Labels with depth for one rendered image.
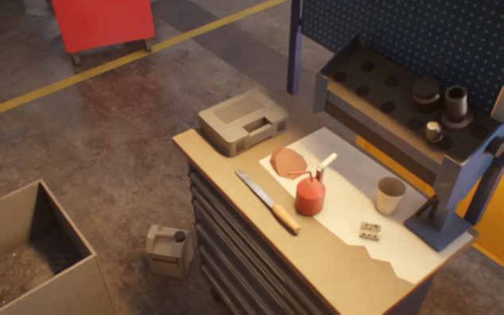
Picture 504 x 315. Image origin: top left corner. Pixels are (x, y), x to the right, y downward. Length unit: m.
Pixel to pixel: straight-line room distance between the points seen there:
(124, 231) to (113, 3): 1.82
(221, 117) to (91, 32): 2.37
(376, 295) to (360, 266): 0.09
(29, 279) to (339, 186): 1.36
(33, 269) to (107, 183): 0.86
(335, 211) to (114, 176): 1.80
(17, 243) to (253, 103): 1.30
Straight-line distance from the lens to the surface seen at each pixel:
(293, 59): 1.81
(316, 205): 1.42
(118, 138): 3.26
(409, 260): 1.42
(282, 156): 1.58
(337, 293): 1.31
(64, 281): 1.95
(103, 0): 3.82
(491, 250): 2.58
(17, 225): 2.39
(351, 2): 1.54
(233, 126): 1.63
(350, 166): 1.62
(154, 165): 3.01
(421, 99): 1.30
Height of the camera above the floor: 2.06
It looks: 42 degrees down
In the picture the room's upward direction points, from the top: straight up
